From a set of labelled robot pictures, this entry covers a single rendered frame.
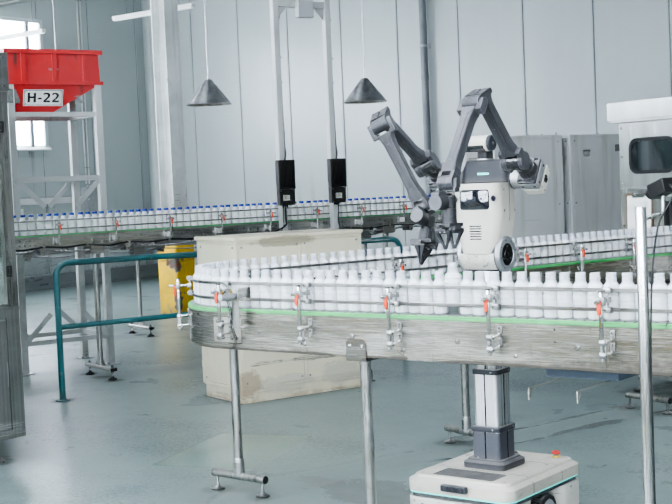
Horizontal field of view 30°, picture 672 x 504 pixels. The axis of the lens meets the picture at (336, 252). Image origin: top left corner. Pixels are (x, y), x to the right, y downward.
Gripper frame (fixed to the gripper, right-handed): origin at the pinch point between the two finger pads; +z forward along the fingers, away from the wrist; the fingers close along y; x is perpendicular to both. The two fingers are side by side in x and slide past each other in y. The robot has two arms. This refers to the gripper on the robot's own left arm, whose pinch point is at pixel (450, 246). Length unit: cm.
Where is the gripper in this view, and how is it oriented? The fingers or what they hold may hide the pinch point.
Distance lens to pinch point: 481.4
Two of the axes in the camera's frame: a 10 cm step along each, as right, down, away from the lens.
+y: 6.1, -0.6, 7.9
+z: 0.3, 10.0, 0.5
